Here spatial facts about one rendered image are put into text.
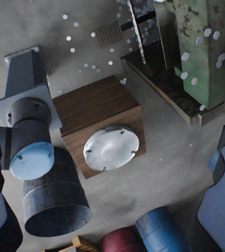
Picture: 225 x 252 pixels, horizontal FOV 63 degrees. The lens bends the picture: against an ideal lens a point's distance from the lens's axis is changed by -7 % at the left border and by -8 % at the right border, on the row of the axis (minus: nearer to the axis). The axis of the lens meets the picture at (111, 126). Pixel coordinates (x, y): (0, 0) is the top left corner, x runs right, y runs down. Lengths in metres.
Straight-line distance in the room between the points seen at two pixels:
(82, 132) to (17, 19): 0.61
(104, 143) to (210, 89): 0.54
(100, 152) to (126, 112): 0.23
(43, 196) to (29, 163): 0.66
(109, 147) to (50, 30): 0.64
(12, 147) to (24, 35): 0.66
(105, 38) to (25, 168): 0.67
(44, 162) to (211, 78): 0.54
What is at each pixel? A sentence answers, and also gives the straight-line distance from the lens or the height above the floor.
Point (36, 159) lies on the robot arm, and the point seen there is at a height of 0.68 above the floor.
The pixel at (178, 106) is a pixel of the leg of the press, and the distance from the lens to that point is 0.79.
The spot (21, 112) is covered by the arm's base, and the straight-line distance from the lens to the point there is 0.62.
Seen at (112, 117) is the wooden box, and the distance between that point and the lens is 0.92.
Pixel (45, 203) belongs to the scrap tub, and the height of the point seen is 0.44.
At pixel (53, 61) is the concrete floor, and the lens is 1.10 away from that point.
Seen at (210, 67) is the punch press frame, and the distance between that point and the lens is 0.63.
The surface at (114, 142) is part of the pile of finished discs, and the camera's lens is 0.98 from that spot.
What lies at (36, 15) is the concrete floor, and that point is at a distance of 1.04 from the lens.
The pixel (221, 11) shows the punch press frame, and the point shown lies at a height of 0.64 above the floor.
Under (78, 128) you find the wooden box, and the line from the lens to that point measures 0.92.
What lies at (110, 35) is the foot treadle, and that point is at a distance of 0.96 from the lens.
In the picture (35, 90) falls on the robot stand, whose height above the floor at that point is 0.45.
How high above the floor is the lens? 1.03
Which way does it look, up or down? 45 degrees down
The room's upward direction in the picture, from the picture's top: 150 degrees clockwise
